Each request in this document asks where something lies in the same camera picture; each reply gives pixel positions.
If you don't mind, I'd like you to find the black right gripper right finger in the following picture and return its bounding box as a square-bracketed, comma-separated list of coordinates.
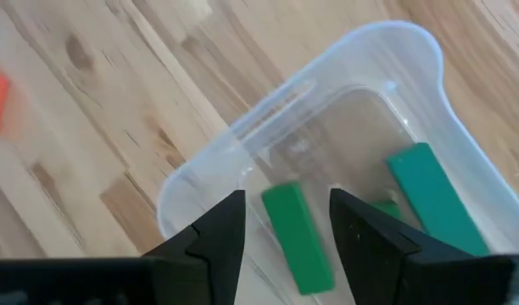
[329, 189, 519, 305]

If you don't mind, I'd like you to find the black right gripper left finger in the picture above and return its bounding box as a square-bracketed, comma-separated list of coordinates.
[0, 189, 247, 305]

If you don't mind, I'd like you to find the green rectangular block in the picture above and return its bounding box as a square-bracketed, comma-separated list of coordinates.
[260, 180, 336, 297]
[369, 199, 404, 222]

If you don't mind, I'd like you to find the teal rectangular block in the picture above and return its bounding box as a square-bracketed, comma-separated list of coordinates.
[385, 141, 492, 258]

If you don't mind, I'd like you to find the clear plastic bin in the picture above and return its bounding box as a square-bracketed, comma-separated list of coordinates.
[156, 19, 519, 305]

